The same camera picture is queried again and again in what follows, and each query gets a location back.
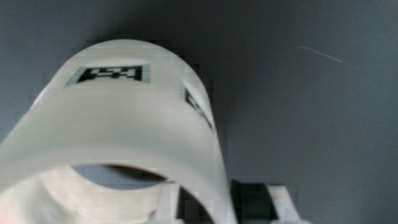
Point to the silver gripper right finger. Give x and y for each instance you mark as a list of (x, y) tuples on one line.
[(285, 215)]

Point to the white lamp hood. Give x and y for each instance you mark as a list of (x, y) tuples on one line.
[(116, 135)]

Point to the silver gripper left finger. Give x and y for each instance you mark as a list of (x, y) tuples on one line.
[(166, 211)]

